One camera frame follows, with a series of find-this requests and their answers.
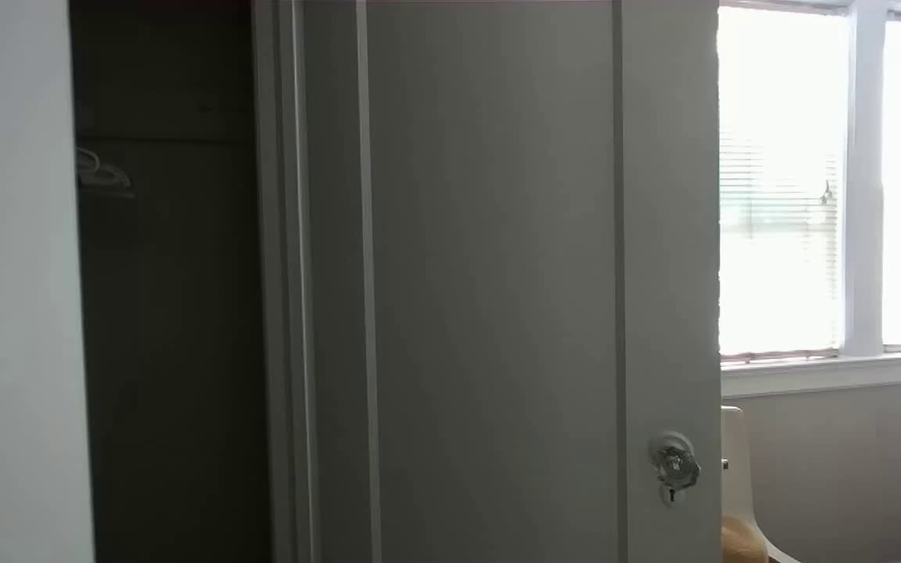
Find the white panel door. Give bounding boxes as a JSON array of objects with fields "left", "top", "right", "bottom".
[{"left": 298, "top": 0, "right": 725, "bottom": 563}]

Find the glass door knob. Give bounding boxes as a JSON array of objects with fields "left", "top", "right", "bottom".
[{"left": 648, "top": 430, "right": 704, "bottom": 508}]

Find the white upper cabinet panel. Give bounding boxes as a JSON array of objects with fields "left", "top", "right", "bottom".
[{"left": 246, "top": 0, "right": 318, "bottom": 563}]

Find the tan round cushion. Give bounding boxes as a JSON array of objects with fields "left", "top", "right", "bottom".
[{"left": 719, "top": 513, "right": 780, "bottom": 563}]

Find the white framed window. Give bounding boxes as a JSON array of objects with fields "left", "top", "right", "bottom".
[{"left": 718, "top": 0, "right": 901, "bottom": 402}]

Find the white wire clothes hanger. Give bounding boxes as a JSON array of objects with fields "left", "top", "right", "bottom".
[{"left": 71, "top": 144, "right": 139, "bottom": 199}]

